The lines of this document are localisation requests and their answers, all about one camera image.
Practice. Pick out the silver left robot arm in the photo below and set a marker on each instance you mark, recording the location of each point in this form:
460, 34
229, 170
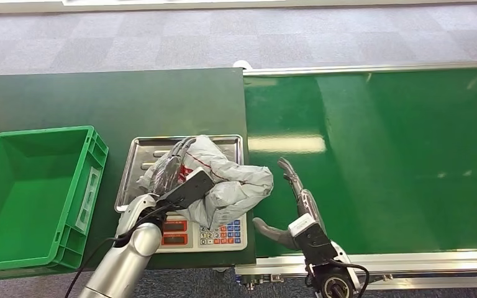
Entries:
127, 259

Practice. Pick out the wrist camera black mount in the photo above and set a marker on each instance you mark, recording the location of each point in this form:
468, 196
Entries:
302, 225
189, 189

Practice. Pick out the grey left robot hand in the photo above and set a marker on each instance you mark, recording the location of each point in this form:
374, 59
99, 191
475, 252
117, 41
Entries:
166, 175

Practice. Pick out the electronic scale with steel tray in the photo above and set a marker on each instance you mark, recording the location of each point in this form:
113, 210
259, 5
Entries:
222, 240

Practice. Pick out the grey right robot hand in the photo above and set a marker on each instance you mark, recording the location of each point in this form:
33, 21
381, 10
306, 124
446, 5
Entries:
306, 203

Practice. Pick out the green conveyor belt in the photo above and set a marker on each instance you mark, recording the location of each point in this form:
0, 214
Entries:
386, 164

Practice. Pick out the green plastic crate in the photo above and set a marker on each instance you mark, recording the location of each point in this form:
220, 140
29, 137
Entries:
28, 205

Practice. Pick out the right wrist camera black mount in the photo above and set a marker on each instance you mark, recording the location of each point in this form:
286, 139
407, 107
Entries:
302, 225

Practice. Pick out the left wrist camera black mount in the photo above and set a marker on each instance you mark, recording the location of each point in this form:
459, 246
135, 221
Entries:
189, 189

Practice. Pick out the grey plastic mailer package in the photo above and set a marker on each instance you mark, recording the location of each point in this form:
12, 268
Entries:
230, 189

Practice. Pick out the white skirting strip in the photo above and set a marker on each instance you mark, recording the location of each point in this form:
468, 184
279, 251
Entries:
16, 6

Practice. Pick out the white conveyor roller cap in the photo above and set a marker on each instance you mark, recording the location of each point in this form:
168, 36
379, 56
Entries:
242, 64

